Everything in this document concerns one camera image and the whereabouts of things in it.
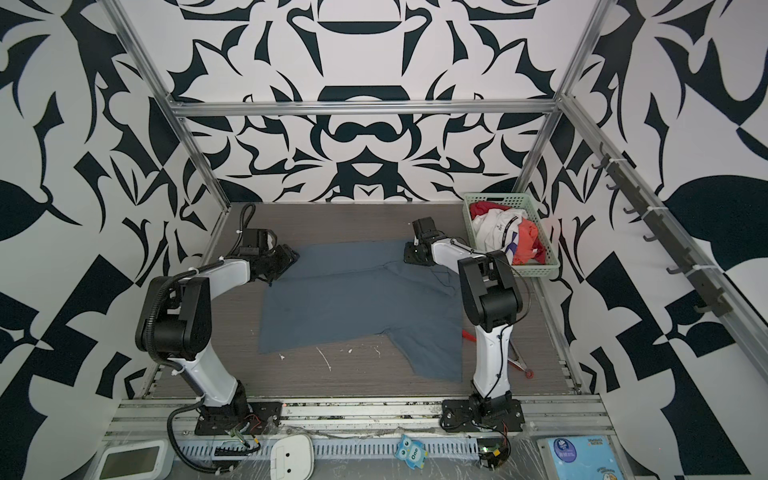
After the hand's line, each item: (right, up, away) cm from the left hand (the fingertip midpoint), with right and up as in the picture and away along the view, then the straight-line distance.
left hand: (295, 252), depth 98 cm
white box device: (+9, -44, -31) cm, 54 cm away
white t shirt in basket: (+67, +7, +4) cm, 67 cm away
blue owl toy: (+35, -44, -29) cm, 63 cm away
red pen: (+67, -31, -16) cm, 76 cm away
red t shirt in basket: (+76, +2, +2) cm, 76 cm away
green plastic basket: (+82, +18, +17) cm, 86 cm away
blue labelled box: (+72, -42, -32) cm, 90 cm away
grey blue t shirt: (+23, -12, +1) cm, 26 cm away
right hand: (+38, 0, +5) cm, 39 cm away
